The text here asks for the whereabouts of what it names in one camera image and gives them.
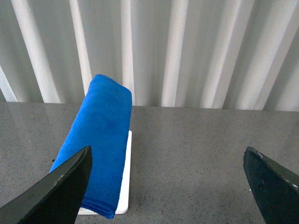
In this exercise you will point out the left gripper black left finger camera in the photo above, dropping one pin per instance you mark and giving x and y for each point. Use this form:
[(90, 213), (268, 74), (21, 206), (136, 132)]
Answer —
[(56, 198)]

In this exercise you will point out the blue microfiber cloth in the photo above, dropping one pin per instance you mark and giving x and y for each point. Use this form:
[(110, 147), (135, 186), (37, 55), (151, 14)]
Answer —
[(103, 123)]

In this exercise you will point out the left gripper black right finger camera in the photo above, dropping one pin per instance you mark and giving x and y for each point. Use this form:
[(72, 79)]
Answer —
[(274, 187)]

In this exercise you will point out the white pleated curtain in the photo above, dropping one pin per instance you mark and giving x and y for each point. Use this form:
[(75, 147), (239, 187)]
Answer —
[(224, 54)]

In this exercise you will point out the white rack with wooden bars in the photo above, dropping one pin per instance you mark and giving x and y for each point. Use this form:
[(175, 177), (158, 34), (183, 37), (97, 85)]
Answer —
[(123, 202)]

